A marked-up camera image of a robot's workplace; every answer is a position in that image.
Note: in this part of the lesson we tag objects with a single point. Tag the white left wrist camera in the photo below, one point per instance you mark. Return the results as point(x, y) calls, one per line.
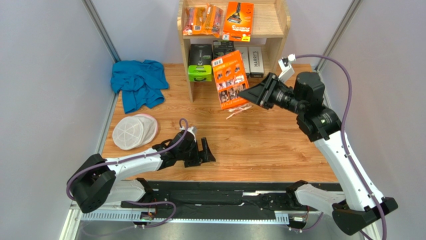
point(192, 130)

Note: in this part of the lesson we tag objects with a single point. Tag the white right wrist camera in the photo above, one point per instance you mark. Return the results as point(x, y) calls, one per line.
point(286, 67)

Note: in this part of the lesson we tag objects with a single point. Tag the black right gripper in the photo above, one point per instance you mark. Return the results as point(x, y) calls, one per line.
point(266, 93)

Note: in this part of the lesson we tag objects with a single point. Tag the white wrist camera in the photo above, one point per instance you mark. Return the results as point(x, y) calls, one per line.
point(192, 130)
point(286, 67)

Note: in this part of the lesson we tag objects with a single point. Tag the green black razor box right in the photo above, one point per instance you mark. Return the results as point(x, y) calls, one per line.
point(221, 48)

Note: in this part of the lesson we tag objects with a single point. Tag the green black razor box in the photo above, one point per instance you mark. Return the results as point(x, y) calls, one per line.
point(200, 63)
point(221, 48)

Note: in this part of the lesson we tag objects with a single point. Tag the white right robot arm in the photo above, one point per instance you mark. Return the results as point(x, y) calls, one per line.
point(361, 203)

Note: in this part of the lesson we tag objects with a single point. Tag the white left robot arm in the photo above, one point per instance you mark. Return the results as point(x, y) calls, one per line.
point(102, 180)

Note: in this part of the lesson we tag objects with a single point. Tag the orange Gillette cartridge box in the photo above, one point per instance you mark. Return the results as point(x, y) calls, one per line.
point(231, 79)

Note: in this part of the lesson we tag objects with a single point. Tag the blue crumpled cloth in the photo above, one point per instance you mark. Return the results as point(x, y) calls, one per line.
point(140, 83)

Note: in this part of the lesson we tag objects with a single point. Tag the white round mesh lid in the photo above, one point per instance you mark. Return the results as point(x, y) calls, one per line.
point(135, 131)

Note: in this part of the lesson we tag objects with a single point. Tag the orange Gillette Fusion5 razor box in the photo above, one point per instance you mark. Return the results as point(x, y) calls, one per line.
point(238, 22)

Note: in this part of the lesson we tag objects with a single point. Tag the tall white razor box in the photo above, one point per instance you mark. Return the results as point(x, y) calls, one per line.
point(245, 59)

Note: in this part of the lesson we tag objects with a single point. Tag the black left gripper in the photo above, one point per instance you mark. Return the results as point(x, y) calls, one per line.
point(207, 156)

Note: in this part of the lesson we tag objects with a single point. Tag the white Harry's razor box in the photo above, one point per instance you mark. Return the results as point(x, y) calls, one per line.
point(256, 63)

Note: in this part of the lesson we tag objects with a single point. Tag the long orange Bic razor bag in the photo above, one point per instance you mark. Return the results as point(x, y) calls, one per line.
point(194, 21)

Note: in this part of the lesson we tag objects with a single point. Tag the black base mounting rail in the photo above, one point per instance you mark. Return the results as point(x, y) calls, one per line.
point(211, 202)

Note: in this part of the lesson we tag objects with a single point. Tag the green black razor box left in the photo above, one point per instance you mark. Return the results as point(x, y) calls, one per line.
point(200, 63)

